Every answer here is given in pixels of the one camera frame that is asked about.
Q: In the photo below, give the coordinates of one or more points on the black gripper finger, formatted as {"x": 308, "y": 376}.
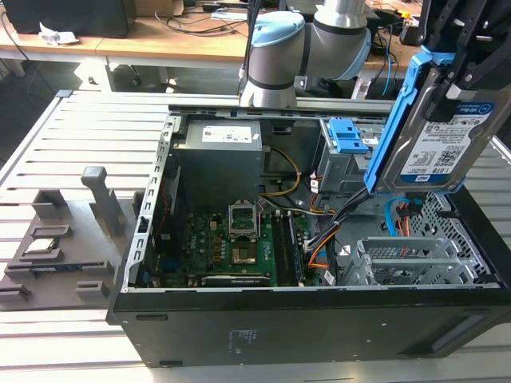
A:
{"x": 467, "y": 48}
{"x": 430, "y": 24}

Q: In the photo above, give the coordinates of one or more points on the blue plastic bay latch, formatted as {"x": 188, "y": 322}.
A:
{"x": 343, "y": 135}

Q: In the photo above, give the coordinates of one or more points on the large black box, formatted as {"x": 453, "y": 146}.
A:
{"x": 80, "y": 16}

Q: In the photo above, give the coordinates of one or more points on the small black box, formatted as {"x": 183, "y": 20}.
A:
{"x": 409, "y": 36}

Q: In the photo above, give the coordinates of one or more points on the silver CPU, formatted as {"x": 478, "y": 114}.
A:
{"x": 40, "y": 246}

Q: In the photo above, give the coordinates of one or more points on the grey parts rack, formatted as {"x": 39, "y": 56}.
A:
{"x": 80, "y": 247}

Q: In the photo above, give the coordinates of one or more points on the green motherboard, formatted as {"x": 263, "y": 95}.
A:
{"x": 199, "y": 239}

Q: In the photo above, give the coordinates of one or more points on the black computer tower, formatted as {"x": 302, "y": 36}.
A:
{"x": 376, "y": 36}

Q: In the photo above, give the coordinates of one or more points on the grey metal drive cage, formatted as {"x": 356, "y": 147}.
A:
{"x": 343, "y": 171}

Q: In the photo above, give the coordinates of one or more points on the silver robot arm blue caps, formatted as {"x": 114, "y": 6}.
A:
{"x": 279, "y": 52}

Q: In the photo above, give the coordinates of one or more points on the wooden desk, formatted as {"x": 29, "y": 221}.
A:
{"x": 159, "y": 44}
{"x": 401, "y": 56}

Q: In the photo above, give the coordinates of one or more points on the black open PC case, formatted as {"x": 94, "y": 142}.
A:
{"x": 279, "y": 331}

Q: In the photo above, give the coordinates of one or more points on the grey metal disk bay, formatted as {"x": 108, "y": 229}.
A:
{"x": 399, "y": 263}

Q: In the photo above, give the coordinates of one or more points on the grey power supply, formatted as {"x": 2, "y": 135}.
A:
{"x": 217, "y": 167}

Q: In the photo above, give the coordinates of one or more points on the black RAM slot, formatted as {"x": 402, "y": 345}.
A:
{"x": 295, "y": 251}
{"x": 280, "y": 251}

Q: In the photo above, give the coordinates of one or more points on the crumpled white paper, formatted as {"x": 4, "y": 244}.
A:
{"x": 56, "y": 36}

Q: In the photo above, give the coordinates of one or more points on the hard disk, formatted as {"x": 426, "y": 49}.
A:
{"x": 435, "y": 155}

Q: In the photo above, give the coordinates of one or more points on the black graphics card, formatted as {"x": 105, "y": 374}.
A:
{"x": 235, "y": 280}

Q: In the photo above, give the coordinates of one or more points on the RAM stick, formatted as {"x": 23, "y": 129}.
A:
{"x": 56, "y": 269}

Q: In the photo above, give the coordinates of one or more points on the white power strip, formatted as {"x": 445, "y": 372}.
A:
{"x": 361, "y": 89}

